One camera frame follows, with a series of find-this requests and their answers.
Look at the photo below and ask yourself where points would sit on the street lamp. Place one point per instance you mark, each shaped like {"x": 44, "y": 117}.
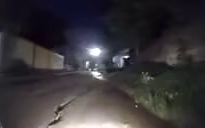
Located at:
{"x": 94, "y": 51}

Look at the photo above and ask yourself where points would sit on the pale boundary wall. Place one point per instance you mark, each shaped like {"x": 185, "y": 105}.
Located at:
{"x": 26, "y": 53}

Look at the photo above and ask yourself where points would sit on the dark tree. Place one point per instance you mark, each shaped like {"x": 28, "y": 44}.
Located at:
{"x": 146, "y": 30}

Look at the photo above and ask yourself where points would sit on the pale building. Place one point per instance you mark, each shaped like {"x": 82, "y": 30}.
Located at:
{"x": 120, "y": 59}

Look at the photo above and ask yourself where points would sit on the dark asphalt road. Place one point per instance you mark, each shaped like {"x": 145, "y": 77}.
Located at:
{"x": 83, "y": 100}

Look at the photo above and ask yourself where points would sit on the grass verge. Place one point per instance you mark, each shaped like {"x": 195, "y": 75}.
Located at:
{"x": 170, "y": 93}

